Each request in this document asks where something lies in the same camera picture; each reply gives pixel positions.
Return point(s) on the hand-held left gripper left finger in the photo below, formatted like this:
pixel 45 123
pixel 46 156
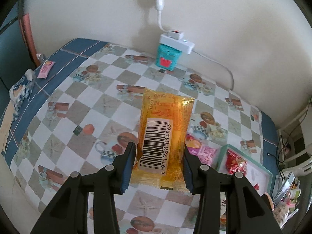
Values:
pixel 128 170

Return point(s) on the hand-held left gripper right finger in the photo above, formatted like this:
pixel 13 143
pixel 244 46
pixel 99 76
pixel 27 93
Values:
pixel 189 173

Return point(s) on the yellow translucent snack packet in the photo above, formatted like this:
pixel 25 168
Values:
pixel 160 117

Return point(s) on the teal shallow tray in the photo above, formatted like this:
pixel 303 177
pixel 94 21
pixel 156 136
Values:
pixel 258 173

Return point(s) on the pink snack packet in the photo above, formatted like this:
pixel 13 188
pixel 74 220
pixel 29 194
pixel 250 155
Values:
pixel 206 153

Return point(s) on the red snack packet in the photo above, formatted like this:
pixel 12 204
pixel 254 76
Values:
pixel 235 163

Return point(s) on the checkered printed tablecloth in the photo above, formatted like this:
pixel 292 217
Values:
pixel 97 102

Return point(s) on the pile of assorted packaging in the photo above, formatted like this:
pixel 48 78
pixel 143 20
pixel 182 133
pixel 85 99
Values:
pixel 286 202

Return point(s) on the white plastic chair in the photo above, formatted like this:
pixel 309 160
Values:
pixel 301 151

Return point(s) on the teal tin box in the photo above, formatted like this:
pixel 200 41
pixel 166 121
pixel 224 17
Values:
pixel 168 58

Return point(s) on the white power strip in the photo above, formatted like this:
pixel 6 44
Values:
pixel 178 43

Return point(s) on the small pink packet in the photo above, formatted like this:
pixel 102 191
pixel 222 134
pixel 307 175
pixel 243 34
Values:
pixel 45 69

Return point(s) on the blue white packet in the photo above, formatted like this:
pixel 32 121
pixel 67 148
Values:
pixel 20 90

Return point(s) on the red chair back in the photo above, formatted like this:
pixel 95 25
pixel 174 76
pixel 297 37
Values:
pixel 28 36

